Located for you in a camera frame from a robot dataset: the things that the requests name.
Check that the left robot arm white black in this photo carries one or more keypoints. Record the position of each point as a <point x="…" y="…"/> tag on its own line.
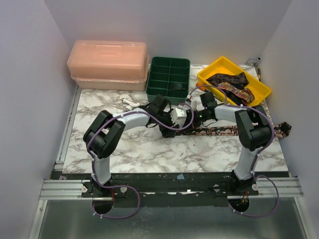
<point x="104" y="133"/>

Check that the yellow plastic tray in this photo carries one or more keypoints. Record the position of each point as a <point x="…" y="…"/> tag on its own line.
<point x="225" y="66"/>

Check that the dark floral rose tie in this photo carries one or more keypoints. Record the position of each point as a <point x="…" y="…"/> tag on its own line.
<point x="282" y="130"/>

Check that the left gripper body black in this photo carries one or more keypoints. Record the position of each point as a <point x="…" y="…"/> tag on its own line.
<point x="165" y="119"/>

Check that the green divided organizer tray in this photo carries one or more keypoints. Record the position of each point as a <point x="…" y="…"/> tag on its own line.
<point x="168" y="77"/>

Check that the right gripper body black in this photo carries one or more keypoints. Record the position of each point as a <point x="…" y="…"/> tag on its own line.
<point x="192" y="120"/>

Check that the aluminium rail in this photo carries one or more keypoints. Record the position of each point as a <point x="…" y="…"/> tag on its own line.
<point x="288" y="187"/>

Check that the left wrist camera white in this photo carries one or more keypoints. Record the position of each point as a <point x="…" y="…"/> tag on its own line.
<point x="178" y="116"/>

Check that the colourful patterned tie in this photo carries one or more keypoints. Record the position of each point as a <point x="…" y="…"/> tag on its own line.
<point x="244" y="96"/>

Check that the dark paisley tie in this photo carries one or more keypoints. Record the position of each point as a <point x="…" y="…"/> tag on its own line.
<point x="239" y="81"/>

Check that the white ribbed handheld device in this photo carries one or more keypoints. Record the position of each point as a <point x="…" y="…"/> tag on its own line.
<point x="130" y="105"/>

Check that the orange handled tool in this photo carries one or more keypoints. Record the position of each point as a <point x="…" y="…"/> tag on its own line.
<point x="200" y="86"/>

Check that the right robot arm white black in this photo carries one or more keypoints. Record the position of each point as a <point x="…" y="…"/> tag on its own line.
<point x="255" y="132"/>

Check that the black mounting base plate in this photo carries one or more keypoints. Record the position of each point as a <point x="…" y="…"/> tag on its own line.
<point x="125" y="190"/>

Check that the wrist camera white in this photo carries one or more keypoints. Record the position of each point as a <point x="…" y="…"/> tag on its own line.
<point x="178" y="116"/>
<point x="193" y="103"/>

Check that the metal clamp in corner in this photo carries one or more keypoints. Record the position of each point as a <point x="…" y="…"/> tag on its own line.
<point x="253" y="62"/>

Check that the pink translucent storage box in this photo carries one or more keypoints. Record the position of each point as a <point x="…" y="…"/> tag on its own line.
<point x="109" y="65"/>

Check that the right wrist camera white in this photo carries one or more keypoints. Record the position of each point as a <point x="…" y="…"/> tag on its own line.
<point x="193" y="103"/>

